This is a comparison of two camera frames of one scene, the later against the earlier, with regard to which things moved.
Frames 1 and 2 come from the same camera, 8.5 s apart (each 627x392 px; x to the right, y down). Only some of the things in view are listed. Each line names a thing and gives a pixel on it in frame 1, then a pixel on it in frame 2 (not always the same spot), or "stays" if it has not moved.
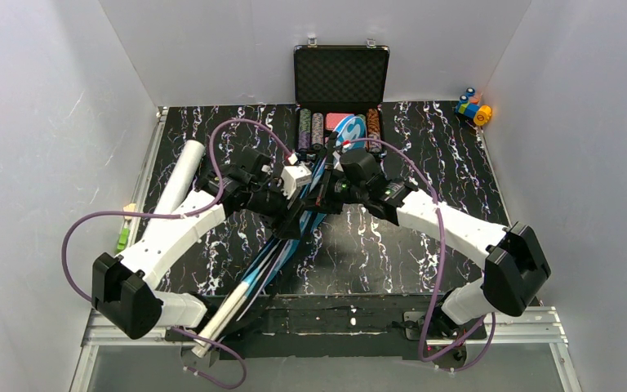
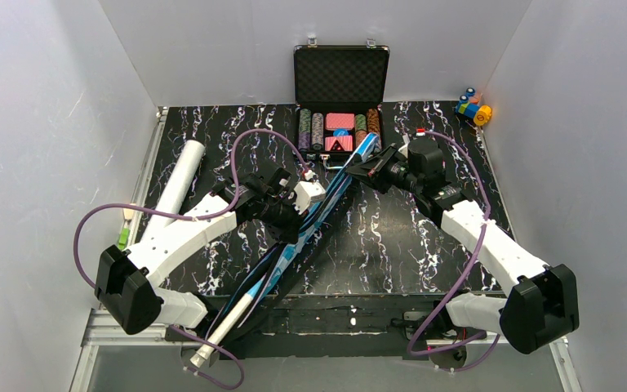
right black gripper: x=321 y=193 -> x=380 y=168
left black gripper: x=290 y=215 stays
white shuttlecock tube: x=180 y=175 stays
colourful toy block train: x=469 y=106 stays
